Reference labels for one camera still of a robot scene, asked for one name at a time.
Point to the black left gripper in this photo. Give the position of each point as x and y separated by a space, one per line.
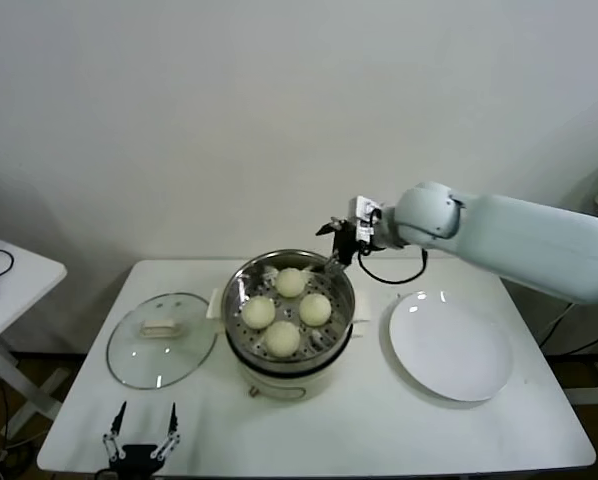
138 460

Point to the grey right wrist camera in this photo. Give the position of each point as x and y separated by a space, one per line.
364 215

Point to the white steamed baozi bun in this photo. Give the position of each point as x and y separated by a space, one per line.
282 339
315 310
290 282
259 312

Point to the white desk frame base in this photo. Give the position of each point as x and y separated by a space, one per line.
594 382

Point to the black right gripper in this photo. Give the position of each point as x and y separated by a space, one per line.
345 242

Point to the white side table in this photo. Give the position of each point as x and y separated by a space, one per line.
24 285

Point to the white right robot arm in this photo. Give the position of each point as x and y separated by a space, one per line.
504 235

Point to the round glass pot lid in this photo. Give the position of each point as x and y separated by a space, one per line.
161 342

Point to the perforated steel steamer basket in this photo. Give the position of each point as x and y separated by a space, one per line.
339 295

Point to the cream electric cooker base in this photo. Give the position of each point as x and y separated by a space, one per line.
279 387

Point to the white round plate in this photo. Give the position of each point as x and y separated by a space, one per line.
451 345

